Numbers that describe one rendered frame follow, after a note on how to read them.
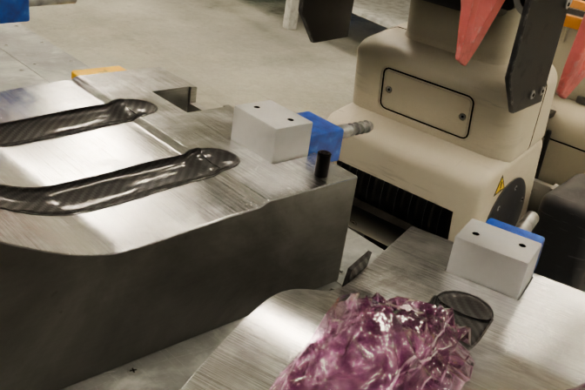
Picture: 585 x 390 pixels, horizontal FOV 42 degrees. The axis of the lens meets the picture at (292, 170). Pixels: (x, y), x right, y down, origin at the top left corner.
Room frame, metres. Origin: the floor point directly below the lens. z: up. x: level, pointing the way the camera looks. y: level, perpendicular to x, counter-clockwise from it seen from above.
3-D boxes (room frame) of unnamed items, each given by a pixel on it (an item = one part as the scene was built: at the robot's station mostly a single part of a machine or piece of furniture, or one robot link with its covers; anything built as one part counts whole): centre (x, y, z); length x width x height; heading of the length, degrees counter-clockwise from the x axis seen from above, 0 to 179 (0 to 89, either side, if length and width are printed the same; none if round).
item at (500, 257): (0.50, -0.17, 0.86); 0.13 x 0.05 x 0.05; 153
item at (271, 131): (0.57, -0.01, 0.89); 0.13 x 0.05 x 0.05; 135
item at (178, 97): (0.62, 0.09, 0.87); 0.05 x 0.05 x 0.04; 45
